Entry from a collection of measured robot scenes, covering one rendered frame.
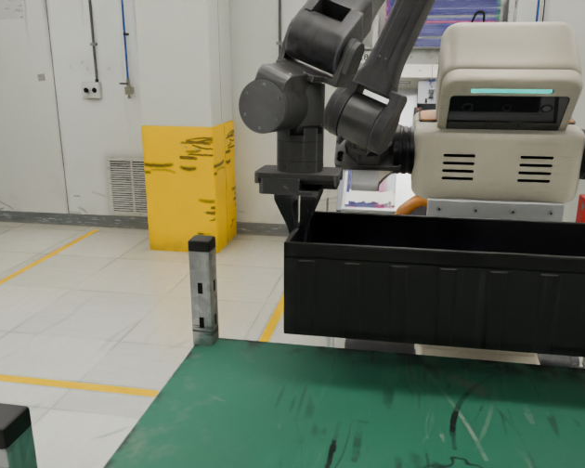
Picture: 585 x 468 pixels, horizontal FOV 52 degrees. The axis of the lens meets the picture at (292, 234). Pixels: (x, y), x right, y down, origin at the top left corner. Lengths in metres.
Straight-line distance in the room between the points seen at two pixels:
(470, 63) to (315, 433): 0.61
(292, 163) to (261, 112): 0.09
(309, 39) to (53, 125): 4.61
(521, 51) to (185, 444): 0.74
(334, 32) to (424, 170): 0.43
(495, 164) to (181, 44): 3.30
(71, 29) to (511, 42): 4.34
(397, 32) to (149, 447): 0.67
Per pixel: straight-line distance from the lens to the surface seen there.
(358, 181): 1.06
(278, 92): 0.63
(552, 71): 1.00
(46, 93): 5.23
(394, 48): 0.95
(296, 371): 0.77
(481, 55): 1.00
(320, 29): 0.69
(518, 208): 1.06
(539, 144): 1.06
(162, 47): 4.21
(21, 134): 5.41
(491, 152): 1.05
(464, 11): 2.92
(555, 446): 0.70
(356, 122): 0.93
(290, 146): 0.71
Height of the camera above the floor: 1.33
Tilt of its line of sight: 16 degrees down
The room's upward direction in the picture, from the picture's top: straight up
